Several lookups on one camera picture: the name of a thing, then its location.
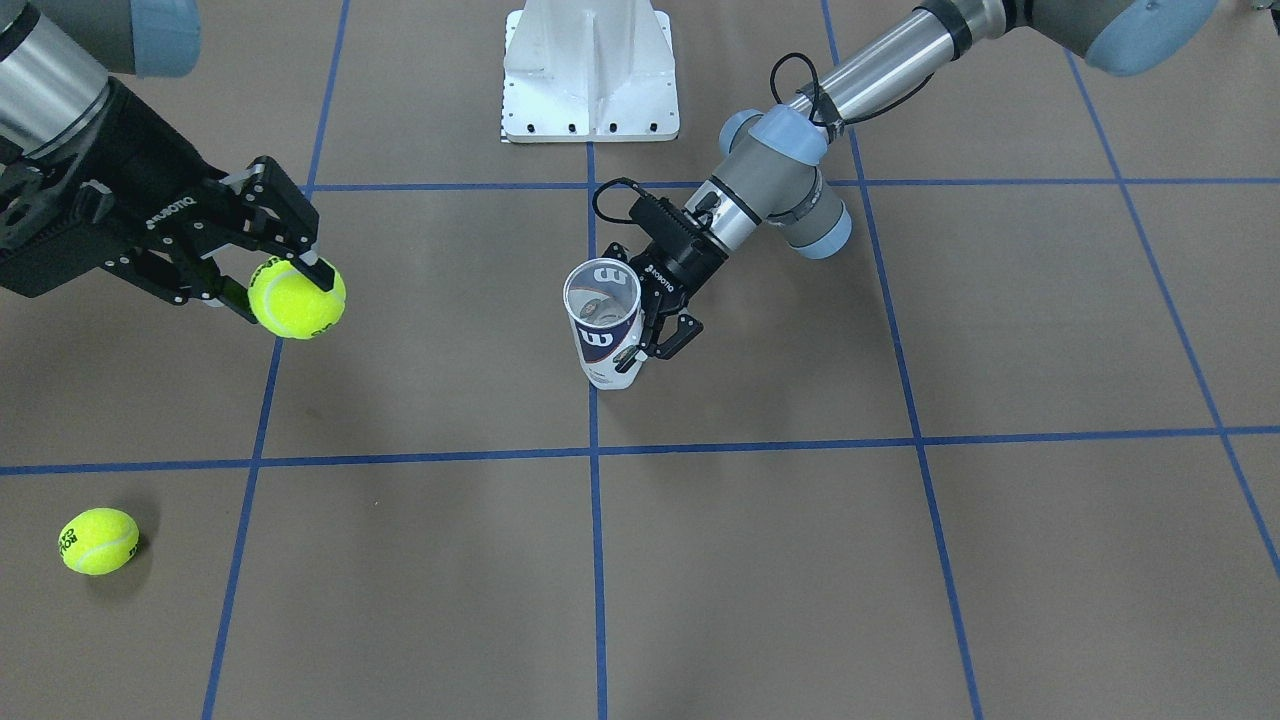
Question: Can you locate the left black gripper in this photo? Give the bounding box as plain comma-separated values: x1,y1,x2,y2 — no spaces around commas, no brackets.
603,233,728,363

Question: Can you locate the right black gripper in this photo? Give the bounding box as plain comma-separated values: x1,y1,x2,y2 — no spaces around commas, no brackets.
1,79,337,325

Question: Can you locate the yellow tennis ball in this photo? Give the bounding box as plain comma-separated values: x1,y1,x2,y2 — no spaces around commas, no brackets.
58,509,140,577
248,258,347,340

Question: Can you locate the clear tennis ball can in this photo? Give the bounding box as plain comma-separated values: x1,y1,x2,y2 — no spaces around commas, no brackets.
562,258,643,389

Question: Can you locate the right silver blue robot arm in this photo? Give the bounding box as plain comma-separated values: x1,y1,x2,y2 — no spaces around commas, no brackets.
1,1,346,325

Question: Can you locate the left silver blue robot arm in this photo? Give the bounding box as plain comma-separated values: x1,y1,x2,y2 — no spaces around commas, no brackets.
580,1,1216,372

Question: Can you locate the brown paper table cover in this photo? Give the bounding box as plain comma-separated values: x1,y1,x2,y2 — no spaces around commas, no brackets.
1,1,1279,719

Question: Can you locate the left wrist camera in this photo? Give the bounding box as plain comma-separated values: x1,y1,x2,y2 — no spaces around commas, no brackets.
628,193,699,243

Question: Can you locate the white camera mast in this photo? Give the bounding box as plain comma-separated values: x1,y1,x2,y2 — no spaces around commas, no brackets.
500,1,681,143

